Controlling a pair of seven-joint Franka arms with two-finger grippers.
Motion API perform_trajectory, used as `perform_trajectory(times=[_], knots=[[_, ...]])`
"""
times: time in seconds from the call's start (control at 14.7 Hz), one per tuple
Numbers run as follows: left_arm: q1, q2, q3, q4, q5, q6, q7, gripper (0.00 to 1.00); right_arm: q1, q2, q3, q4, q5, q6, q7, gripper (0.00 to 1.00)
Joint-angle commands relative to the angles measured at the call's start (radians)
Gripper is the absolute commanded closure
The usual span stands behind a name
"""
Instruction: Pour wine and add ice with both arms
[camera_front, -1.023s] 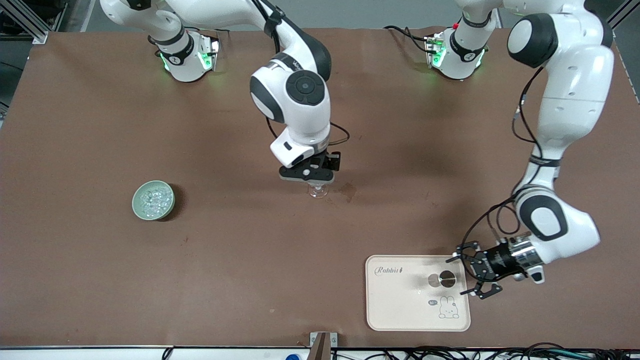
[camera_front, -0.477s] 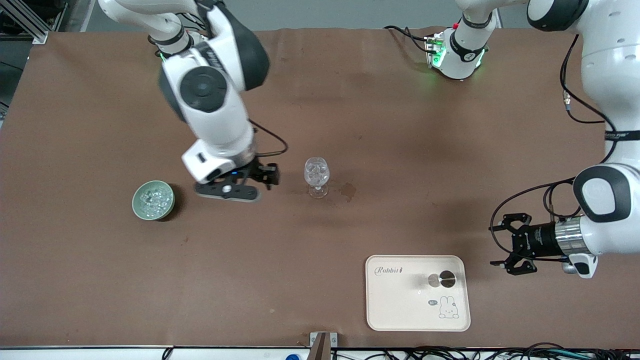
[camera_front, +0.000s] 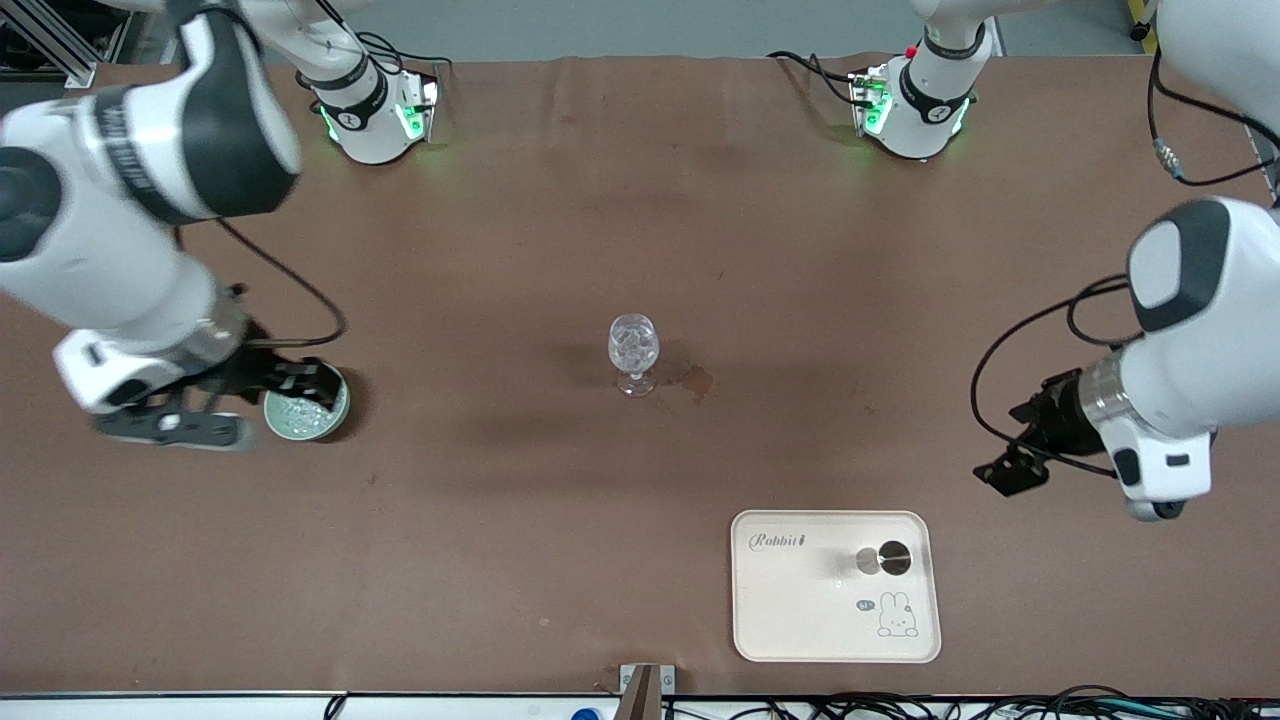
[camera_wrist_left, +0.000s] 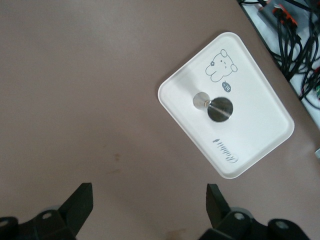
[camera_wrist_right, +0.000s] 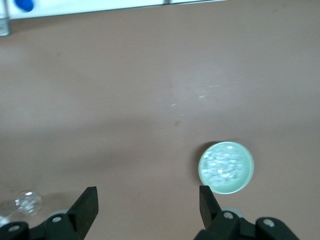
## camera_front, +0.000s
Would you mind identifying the pale green ceramic bowl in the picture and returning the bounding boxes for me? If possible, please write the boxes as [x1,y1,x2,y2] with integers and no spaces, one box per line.
[263,360,351,442]

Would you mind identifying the cream rabbit print tray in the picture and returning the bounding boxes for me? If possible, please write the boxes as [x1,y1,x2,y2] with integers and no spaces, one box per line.
[731,510,943,664]

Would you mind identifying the clear stemmed wine glass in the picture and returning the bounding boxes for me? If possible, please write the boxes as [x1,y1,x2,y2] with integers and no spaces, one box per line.
[607,313,661,398]

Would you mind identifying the white table edge rail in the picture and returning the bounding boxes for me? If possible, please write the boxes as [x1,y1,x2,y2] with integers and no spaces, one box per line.
[0,690,621,720]

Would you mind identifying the aluminium frame profile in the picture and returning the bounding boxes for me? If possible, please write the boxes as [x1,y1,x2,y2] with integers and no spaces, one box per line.
[0,15,101,89]

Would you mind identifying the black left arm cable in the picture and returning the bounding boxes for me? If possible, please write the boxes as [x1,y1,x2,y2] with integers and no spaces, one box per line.
[970,50,1280,479]

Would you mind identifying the black base power cable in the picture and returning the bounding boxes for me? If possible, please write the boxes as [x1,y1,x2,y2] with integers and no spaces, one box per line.
[768,50,863,109]
[355,38,441,86]

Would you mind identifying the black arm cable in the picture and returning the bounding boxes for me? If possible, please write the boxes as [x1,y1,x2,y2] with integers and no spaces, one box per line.
[970,50,1280,479]
[215,218,349,349]

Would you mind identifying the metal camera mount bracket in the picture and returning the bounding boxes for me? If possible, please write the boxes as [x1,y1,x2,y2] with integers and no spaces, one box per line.
[619,664,676,720]

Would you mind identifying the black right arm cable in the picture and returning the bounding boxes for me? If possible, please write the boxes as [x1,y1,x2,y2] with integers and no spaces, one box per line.
[215,218,349,349]

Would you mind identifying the steel double jigger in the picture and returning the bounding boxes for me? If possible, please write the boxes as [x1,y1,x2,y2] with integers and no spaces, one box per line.
[855,540,913,578]

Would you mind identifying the tangled black cable bundle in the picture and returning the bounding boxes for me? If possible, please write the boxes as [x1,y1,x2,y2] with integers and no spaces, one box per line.
[665,685,1280,720]

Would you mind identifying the brown table cover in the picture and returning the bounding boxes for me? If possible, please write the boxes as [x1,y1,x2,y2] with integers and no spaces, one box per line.
[0,55,1280,698]

